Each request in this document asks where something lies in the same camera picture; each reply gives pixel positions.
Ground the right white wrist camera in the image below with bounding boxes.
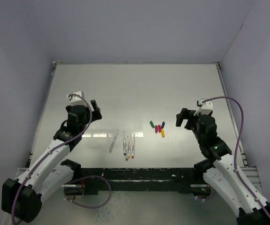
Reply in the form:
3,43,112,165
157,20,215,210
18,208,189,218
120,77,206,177
194,99,213,116

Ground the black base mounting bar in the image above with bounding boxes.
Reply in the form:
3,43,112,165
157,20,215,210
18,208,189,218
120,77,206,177
54,159,213,196

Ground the green marker pen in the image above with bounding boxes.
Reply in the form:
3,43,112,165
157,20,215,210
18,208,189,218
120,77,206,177
109,129,119,153

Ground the yellow marker pen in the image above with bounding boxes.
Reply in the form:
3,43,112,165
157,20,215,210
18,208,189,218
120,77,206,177
127,136,132,158

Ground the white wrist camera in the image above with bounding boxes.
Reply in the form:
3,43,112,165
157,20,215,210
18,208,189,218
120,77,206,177
194,99,213,116
67,91,87,106

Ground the blue marker pen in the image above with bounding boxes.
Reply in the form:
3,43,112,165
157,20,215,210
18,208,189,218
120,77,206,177
124,136,129,157

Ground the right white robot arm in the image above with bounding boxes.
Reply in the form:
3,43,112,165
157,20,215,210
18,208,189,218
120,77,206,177
176,108,270,225

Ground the left aluminium rail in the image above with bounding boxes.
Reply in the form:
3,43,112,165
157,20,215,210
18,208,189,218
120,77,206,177
15,152,33,178

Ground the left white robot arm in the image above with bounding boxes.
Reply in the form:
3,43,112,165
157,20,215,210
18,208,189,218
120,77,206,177
1,94,102,225

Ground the purple marker pen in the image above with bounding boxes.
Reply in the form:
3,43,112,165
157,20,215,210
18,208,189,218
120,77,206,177
123,131,128,161

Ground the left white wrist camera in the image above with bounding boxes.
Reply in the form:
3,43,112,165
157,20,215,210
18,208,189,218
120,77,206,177
67,91,87,106

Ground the yellow pen cap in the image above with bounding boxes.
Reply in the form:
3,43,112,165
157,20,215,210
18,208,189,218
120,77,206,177
161,129,165,137

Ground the red marker pen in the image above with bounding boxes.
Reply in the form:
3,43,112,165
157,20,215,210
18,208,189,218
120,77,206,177
131,134,135,158

